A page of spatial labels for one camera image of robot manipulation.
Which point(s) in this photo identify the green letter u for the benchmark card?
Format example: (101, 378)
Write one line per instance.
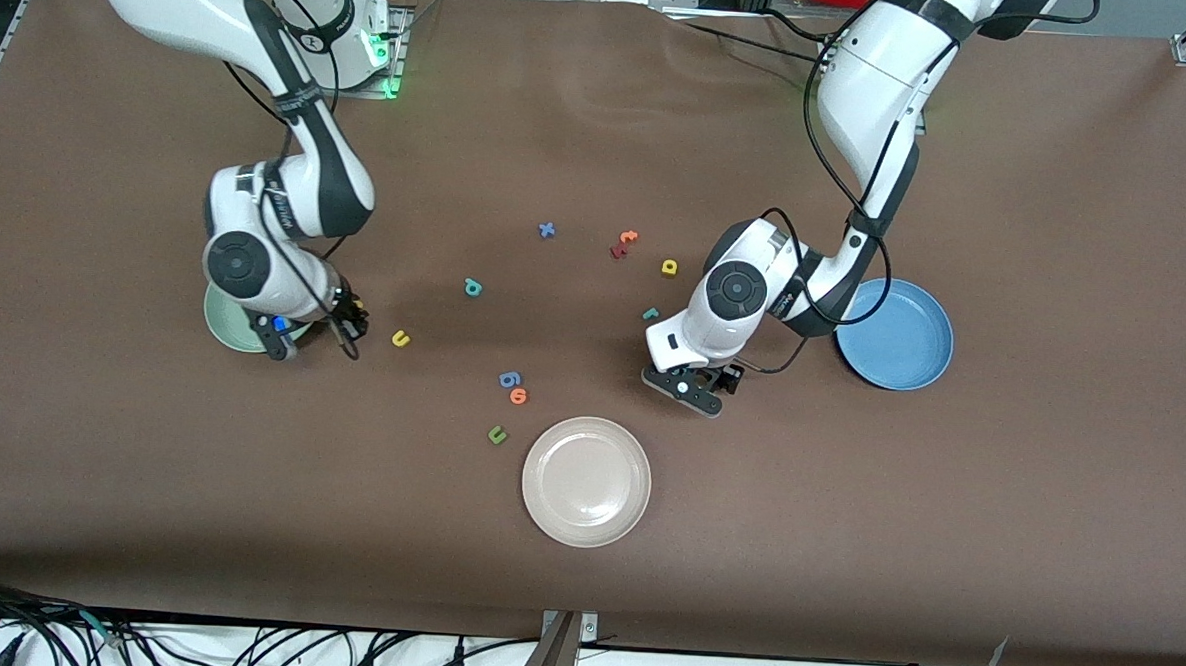
(496, 434)

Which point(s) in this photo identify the green plate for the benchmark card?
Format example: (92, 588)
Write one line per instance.
(225, 325)

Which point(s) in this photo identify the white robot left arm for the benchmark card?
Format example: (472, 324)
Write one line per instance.
(874, 75)

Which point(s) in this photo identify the brown table cover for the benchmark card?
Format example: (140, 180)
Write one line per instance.
(602, 123)

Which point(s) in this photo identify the blue plate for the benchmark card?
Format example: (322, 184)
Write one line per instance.
(903, 337)

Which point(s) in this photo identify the yellow letter u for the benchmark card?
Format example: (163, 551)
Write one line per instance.
(401, 339)

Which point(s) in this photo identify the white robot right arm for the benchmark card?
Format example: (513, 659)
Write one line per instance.
(167, 4)

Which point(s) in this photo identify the aluminium profile beam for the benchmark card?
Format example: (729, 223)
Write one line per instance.
(559, 662)

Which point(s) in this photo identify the beige plate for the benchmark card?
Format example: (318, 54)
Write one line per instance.
(586, 483)

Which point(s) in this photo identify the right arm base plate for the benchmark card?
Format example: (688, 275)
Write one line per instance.
(400, 59)

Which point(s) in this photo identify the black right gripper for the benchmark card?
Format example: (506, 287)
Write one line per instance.
(350, 314)

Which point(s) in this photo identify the blue number six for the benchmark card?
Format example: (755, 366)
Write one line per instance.
(509, 378)

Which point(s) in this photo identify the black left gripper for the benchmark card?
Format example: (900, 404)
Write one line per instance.
(728, 377)

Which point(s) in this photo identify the white paper scrap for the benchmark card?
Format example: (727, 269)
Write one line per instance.
(999, 653)

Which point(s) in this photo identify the teal letter p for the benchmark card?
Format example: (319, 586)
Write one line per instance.
(472, 288)

